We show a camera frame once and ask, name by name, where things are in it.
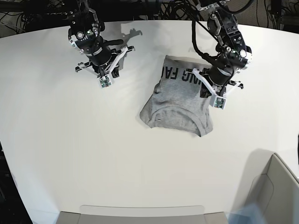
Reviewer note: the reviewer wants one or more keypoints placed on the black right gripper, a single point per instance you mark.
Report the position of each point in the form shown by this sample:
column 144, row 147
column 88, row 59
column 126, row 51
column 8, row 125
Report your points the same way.
column 103, row 59

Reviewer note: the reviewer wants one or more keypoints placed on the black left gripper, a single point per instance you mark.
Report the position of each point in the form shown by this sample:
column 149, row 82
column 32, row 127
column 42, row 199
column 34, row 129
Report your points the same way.
column 215, row 81

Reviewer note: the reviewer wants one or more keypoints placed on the grey T-shirt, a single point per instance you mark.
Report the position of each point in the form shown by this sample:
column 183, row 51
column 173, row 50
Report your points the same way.
column 176, row 102

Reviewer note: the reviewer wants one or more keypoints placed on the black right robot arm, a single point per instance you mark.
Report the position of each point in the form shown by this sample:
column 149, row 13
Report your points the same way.
column 84, row 36

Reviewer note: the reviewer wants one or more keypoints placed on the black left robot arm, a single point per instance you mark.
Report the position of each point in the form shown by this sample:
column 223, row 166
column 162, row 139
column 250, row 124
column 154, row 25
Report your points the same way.
column 233, row 53

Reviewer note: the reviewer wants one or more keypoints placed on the blue cloth in corner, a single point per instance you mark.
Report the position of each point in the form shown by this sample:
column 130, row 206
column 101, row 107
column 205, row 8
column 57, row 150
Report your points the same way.
column 249, row 214

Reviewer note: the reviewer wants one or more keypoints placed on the grey tray at front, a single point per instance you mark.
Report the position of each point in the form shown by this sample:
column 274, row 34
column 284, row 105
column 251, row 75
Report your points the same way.
column 136, row 215

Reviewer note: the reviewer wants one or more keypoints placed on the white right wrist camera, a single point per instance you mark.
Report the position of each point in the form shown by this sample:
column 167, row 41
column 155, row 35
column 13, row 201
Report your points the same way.
column 105, row 81

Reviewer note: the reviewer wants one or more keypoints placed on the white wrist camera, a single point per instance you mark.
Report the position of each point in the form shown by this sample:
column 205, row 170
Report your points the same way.
column 218, row 102
column 105, row 81

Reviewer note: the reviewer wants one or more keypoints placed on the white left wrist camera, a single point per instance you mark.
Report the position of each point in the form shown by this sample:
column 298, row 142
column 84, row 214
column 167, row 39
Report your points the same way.
column 218, row 102

